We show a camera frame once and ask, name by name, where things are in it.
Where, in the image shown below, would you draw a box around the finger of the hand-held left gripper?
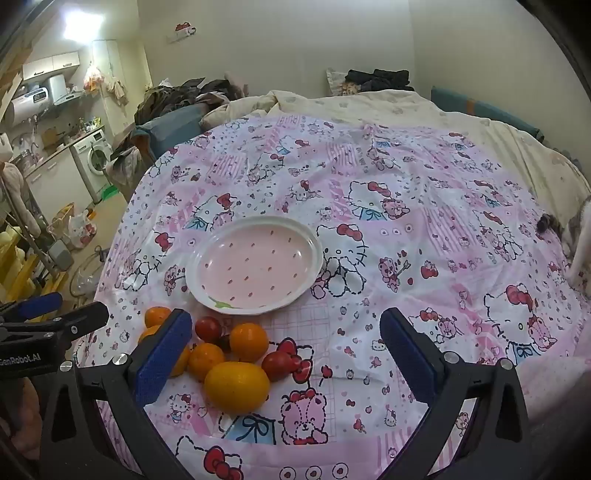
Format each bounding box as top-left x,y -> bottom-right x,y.
0,302 -> 110,352
0,292 -> 64,325

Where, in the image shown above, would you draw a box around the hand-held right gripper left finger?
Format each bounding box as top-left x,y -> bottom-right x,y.
39,308 -> 195,480

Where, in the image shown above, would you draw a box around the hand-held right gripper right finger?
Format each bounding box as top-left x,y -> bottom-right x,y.
379,307 -> 546,480

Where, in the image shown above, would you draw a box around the small orange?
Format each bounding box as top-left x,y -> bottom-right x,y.
188,342 -> 226,383
229,322 -> 270,363
144,307 -> 174,328
139,325 -> 192,378

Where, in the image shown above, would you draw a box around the red cherry tomato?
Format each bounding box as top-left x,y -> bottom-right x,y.
195,316 -> 223,343
262,351 -> 296,383

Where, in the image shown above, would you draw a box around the large orange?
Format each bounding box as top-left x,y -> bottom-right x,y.
204,361 -> 271,415

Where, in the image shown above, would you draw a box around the pink strawberry print plate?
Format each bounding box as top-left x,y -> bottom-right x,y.
185,216 -> 324,316

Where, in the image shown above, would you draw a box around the person's left hand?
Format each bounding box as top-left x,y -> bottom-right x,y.
0,382 -> 43,462

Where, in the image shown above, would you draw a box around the yellow rack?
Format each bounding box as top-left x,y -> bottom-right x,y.
0,228 -> 68,305

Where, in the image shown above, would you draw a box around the clear plastic bag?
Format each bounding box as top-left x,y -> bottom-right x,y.
69,256 -> 109,301

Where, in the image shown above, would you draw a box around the grey box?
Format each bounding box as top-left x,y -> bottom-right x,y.
46,240 -> 75,271

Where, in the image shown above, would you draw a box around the white red printed plastic bag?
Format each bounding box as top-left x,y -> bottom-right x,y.
68,210 -> 98,250

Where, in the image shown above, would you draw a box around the woven basket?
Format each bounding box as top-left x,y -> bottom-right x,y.
46,203 -> 75,241

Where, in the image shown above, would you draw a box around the pink cartoon printed blanket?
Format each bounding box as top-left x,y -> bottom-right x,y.
74,115 -> 591,480

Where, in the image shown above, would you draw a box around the white kitchen counter cabinet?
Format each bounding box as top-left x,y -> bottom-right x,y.
23,127 -> 105,217

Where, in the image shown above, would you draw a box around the white washing machine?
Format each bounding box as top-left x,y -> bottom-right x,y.
69,129 -> 116,204

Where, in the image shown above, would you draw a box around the grey and white cat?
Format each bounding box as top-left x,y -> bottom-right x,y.
536,196 -> 591,294

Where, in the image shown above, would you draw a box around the white water heater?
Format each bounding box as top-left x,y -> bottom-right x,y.
7,85 -> 51,125

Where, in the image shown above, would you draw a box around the blue cushion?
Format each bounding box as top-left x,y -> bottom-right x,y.
131,108 -> 208,162

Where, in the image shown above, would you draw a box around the white range hood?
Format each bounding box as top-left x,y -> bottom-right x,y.
46,74 -> 86,107

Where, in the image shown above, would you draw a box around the pile of dark clothes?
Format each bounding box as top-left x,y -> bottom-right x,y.
134,76 -> 250,125

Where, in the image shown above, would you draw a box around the teal pillow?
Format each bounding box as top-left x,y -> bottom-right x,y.
431,87 -> 546,141

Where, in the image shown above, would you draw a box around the pile of black clothes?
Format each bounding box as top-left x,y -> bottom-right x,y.
342,68 -> 416,93

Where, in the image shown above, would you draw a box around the white wall cabinets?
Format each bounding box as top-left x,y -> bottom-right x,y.
22,50 -> 81,81

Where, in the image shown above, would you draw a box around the cartoon wall decoration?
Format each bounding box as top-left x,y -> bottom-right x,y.
167,21 -> 197,44

